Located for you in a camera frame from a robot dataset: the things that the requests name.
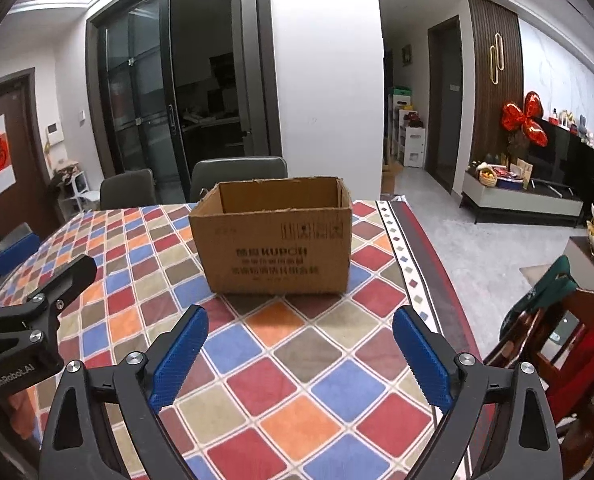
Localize white drawer cabinet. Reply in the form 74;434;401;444
388;92;426;169

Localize black television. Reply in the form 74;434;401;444
537;119;594;202

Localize brown cardboard box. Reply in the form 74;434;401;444
188;176;354;297

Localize brown wooden door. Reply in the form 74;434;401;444
0;72;62;253

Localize fruit basket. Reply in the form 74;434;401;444
474;161;498;187

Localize row of plush toys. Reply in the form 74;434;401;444
549;107;594;157

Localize narrow grey dining chair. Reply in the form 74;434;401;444
100;169;157;210

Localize white low cabinet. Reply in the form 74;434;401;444
459;170;585;225

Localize white shoe rack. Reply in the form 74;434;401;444
52;160;101;221

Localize wide grey dining chair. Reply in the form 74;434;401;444
189;156;289;203

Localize dark hallway door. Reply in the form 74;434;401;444
427;15;465;195

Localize small cardboard box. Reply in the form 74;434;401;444
381;160;405;194

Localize red bow balloon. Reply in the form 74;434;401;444
501;91;548;149

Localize wooden slatted panel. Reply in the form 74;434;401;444
467;0;522;171

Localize red cloth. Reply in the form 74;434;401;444
547;300;594;426

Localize brown wooden chair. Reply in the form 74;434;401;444
482;285;594;480

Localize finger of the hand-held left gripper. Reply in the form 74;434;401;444
0;254;98;343
0;224;42;308

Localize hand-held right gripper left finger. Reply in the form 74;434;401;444
37;304;210;480

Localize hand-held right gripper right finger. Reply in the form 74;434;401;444
392;306;564;480

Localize green cloth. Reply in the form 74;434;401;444
501;256;578;337

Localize brown side table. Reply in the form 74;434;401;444
519;235;594;311

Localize black glass sliding door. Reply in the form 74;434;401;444
86;0;284;206

